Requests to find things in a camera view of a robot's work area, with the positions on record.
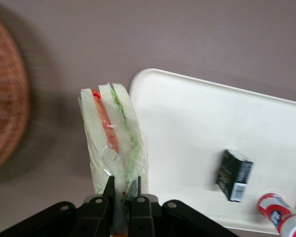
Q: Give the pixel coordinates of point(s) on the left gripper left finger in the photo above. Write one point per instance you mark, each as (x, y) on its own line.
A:
(96, 217)

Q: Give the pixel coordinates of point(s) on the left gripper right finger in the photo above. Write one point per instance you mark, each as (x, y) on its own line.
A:
(141, 217)

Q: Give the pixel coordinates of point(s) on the red lid yogurt cup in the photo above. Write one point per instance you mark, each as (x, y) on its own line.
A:
(278, 213)

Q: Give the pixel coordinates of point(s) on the small black box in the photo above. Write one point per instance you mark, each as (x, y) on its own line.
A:
(230, 172)

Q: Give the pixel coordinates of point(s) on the triangle sandwich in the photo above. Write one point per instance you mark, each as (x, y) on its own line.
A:
(108, 138)

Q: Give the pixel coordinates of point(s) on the cream plastic tray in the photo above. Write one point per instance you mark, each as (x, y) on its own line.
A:
(187, 123)

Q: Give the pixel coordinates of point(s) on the round brown wicker basket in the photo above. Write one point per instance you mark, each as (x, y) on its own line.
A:
(7, 98)

